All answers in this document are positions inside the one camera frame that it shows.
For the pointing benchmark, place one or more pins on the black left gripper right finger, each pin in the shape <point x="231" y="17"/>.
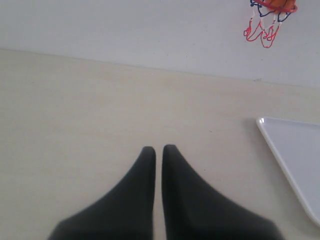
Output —
<point x="193" y="210"/>

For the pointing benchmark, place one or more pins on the white plastic tray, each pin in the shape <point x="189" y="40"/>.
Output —
<point x="296" y="148"/>

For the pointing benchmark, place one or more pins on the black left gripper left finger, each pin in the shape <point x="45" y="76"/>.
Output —
<point x="124" y="213"/>

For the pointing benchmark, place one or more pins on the small orange basketball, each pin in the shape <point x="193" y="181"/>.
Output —
<point x="282" y="5"/>

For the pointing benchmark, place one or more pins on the red mini basketball hoop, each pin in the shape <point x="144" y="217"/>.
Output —
<point x="265" y="23"/>

